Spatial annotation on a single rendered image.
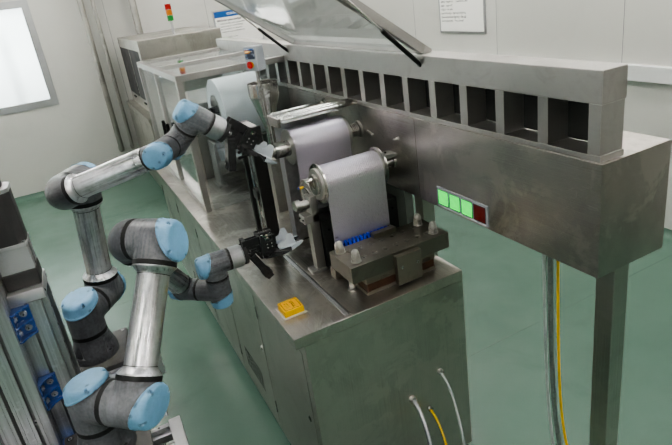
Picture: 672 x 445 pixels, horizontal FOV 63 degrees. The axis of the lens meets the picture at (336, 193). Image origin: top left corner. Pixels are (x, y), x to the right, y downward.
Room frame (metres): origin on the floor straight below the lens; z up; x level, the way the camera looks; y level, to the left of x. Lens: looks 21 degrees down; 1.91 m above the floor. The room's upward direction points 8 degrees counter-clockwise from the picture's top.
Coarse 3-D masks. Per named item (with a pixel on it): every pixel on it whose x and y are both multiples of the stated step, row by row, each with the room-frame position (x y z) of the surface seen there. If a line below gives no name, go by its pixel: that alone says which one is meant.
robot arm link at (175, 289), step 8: (120, 224) 1.40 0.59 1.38; (112, 232) 1.39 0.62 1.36; (120, 232) 1.37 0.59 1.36; (112, 240) 1.37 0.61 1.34; (112, 248) 1.37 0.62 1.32; (120, 248) 1.35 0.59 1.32; (120, 256) 1.37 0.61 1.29; (128, 264) 1.43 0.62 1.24; (176, 272) 1.57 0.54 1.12; (176, 280) 1.56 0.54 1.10; (184, 280) 1.59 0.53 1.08; (192, 280) 1.64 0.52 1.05; (168, 288) 1.57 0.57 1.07; (176, 288) 1.57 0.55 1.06; (184, 288) 1.59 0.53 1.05; (192, 288) 1.61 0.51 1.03; (176, 296) 1.62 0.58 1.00; (184, 296) 1.61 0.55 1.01; (192, 296) 1.61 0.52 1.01
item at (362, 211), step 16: (368, 192) 1.86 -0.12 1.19; (384, 192) 1.89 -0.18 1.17; (336, 208) 1.80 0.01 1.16; (352, 208) 1.83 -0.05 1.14; (368, 208) 1.86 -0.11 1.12; (384, 208) 1.88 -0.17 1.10; (336, 224) 1.80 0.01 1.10; (352, 224) 1.83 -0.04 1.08; (368, 224) 1.85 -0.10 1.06; (384, 224) 1.88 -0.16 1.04; (336, 240) 1.80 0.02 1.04
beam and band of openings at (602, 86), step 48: (240, 48) 3.50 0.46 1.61; (288, 48) 2.79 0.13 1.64; (336, 48) 2.33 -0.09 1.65; (336, 96) 2.37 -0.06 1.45; (384, 96) 2.02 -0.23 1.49; (432, 96) 1.75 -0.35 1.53; (480, 96) 1.62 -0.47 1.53; (528, 96) 1.47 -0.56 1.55; (576, 96) 1.24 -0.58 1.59; (624, 96) 1.21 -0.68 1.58; (528, 144) 1.37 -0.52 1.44; (576, 144) 1.29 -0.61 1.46
